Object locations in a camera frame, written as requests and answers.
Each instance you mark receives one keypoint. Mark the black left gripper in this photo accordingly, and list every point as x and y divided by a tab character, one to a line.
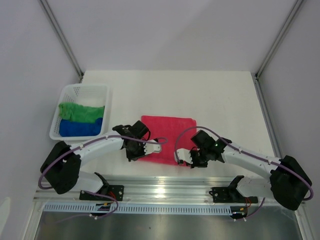
134	157

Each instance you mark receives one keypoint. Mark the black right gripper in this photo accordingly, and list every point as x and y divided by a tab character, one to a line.
195	164

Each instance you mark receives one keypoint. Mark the pink microfiber towel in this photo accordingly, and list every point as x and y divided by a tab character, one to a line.
170	128

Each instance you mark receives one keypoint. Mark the blue microfiber towel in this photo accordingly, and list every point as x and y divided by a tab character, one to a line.
80	129

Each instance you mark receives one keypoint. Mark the green microfiber towel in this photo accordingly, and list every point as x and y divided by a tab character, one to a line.
74	112

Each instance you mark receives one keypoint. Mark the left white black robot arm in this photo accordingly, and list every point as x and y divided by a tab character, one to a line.
61	171

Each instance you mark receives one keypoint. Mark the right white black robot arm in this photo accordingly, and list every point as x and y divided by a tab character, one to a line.
281	179

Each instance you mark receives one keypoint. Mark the white plastic basket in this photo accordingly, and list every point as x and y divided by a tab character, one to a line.
91	95

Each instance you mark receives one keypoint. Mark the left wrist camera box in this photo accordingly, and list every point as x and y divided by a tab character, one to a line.
152	147

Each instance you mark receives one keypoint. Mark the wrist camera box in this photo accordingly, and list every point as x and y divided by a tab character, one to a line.
183	156
152	147

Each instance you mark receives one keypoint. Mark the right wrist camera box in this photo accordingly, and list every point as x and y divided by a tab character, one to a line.
183	156

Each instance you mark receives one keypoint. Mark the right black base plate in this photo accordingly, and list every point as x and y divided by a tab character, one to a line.
230	195

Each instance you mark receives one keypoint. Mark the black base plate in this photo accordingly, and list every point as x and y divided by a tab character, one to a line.
114	191
230	195

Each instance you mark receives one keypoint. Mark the aluminium extrusion rail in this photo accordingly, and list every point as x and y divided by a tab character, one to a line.
164	190

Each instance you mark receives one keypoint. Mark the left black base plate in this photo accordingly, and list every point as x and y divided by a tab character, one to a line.
114	191

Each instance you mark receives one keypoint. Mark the white slotted cable duct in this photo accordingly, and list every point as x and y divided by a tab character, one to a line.
130	208

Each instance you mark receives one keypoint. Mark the right aluminium frame post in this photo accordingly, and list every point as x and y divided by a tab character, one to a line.
280	36

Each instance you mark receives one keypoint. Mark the aluminium frame post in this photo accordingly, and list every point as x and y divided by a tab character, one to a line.
280	36
53	21

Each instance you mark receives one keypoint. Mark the left aluminium frame post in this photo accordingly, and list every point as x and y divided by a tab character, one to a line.
53	21

